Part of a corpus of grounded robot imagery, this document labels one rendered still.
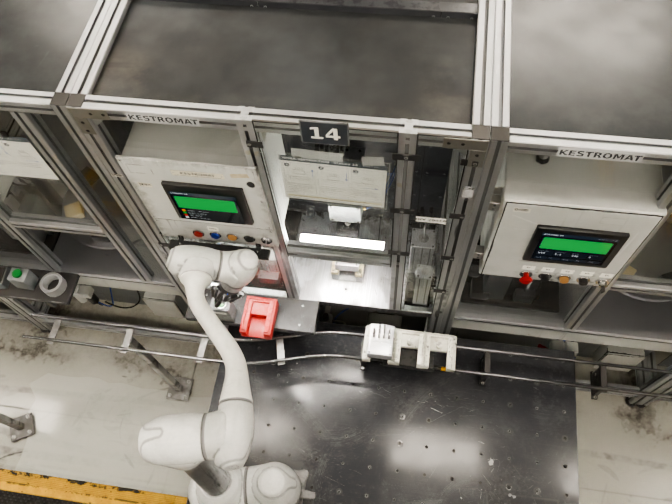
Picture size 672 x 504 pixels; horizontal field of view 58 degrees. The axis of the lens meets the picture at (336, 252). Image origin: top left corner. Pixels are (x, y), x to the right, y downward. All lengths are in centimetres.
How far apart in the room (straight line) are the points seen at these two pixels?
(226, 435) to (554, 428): 141
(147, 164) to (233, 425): 78
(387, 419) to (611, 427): 134
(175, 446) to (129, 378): 181
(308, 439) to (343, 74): 151
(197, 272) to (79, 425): 182
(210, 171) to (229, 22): 42
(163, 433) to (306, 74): 106
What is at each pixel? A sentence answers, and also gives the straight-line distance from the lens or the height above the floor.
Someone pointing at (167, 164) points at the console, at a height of 182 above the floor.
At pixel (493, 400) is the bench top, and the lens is 267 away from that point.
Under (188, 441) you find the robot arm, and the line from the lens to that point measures 181.
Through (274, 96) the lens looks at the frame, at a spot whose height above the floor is 201.
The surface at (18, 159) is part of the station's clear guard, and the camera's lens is 215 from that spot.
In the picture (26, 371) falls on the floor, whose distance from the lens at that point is 387.
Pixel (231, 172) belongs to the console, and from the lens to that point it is 178.
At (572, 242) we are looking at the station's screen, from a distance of 189.
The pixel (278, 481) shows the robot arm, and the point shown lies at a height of 95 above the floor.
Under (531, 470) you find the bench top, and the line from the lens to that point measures 264.
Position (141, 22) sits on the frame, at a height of 201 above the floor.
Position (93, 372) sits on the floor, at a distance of 369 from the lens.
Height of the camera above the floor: 322
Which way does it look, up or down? 62 degrees down
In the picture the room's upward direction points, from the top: 7 degrees counter-clockwise
